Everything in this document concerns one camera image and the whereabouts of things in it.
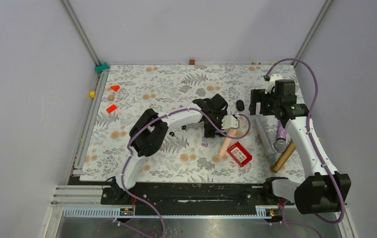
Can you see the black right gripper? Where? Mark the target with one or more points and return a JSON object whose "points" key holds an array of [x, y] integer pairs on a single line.
{"points": [[258, 95]]}

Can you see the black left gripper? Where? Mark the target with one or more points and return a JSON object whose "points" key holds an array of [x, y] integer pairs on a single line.
{"points": [[209, 132]]}

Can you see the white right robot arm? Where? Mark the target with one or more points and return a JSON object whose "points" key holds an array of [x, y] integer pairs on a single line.
{"points": [[324, 189]]}

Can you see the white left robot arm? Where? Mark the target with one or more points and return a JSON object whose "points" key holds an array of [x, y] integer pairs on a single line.
{"points": [[149, 132]]}

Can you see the black earbud charging case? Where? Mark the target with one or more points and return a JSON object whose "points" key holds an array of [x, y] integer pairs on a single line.
{"points": [[240, 105]]}

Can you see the pink cylindrical tube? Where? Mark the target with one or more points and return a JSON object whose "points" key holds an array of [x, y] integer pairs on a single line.
{"points": [[227, 141]]}

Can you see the purple glitter microphone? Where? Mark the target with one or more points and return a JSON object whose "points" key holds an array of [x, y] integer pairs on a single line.
{"points": [[280, 144]]}

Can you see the gold microphone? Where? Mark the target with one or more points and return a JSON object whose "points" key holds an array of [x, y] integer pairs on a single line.
{"points": [[283, 158]]}

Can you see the red plastic bin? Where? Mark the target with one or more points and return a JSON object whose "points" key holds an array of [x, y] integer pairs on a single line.
{"points": [[239, 154]]}

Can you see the grey microphone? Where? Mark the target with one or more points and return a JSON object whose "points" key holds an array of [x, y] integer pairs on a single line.
{"points": [[268, 148]]}

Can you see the floral patterned mat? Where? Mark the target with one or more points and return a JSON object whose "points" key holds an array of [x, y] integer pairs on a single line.
{"points": [[165, 88]]}

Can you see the red wedge block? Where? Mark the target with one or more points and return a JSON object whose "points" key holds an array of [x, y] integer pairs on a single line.
{"points": [[115, 87]]}

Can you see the red block near gripper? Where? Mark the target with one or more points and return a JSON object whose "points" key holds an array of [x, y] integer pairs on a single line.
{"points": [[111, 109]]}

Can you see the teal curved block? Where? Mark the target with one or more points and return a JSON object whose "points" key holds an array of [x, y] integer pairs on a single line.
{"points": [[102, 67]]}

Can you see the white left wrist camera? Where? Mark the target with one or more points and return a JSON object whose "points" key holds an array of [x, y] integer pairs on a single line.
{"points": [[230, 122]]}

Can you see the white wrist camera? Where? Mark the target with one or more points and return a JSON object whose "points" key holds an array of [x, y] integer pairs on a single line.
{"points": [[271, 79], [230, 122]]}

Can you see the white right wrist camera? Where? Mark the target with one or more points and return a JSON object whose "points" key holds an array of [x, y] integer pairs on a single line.
{"points": [[271, 79]]}

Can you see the aluminium frame rail right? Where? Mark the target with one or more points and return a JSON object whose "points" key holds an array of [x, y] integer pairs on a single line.
{"points": [[314, 27]]}

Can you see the aluminium frame rail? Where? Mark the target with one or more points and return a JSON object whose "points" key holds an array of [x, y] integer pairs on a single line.
{"points": [[77, 158], [314, 27]]}

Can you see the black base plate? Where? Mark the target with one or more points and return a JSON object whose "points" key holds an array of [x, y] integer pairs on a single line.
{"points": [[204, 198]]}

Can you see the aluminium frame rail left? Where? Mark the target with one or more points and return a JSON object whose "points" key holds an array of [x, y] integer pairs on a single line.
{"points": [[77, 158]]}

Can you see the white slotted cable duct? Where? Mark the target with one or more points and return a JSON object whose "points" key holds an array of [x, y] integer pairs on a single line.
{"points": [[126, 213]]}

